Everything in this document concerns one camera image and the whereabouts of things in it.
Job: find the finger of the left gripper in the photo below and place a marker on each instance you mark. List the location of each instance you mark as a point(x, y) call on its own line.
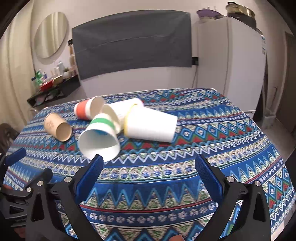
point(40, 180)
point(15, 157)

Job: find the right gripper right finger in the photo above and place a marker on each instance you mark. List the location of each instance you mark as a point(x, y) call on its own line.
point(223, 190)

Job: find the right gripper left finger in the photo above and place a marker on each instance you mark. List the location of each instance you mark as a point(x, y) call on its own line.
point(72, 193)

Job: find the green striped white paper cup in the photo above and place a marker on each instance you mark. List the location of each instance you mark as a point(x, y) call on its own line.
point(99, 138)

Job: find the brown kraft paper cup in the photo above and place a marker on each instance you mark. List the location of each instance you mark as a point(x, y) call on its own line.
point(57, 127)

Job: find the red striped paper cup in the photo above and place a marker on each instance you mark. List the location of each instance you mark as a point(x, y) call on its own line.
point(88, 109)

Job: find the plain white paper cup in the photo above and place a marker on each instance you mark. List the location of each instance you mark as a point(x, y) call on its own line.
point(118, 110)

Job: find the yellow rimmed white paper cup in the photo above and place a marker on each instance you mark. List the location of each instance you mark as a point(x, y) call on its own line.
point(149, 124)

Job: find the blue patterned tablecloth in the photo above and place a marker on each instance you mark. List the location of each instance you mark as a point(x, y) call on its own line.
point(152, 191)

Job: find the red container on shelf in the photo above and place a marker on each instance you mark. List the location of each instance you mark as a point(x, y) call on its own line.
point(47, 85)

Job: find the green plastic bottle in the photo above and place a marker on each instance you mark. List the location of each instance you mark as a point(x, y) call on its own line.
point(38, 79)

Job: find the brown door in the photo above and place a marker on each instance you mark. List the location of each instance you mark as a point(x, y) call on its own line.
point(286, 109)

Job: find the white bottle on shelf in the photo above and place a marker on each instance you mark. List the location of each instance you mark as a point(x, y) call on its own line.
point(61, 67)

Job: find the white refrigerator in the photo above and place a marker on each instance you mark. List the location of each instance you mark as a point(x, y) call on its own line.
point(232, 60)

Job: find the dark grey covered television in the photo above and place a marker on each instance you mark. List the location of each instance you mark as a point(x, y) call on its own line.
point(132, 40)

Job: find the metal pot on fridge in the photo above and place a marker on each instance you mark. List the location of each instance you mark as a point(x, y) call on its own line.
point(241, 13)

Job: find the purple bowl on fridge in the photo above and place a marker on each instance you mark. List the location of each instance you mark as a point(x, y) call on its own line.
point(208, 14)

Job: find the black wall shelf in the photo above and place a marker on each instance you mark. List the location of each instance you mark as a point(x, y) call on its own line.
point(62, 90)

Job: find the oval wall mirror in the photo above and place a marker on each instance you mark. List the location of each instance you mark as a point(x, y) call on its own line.
point(50, 34)

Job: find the black wall socket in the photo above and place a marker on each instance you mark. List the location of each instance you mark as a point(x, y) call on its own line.
point(195, 61)

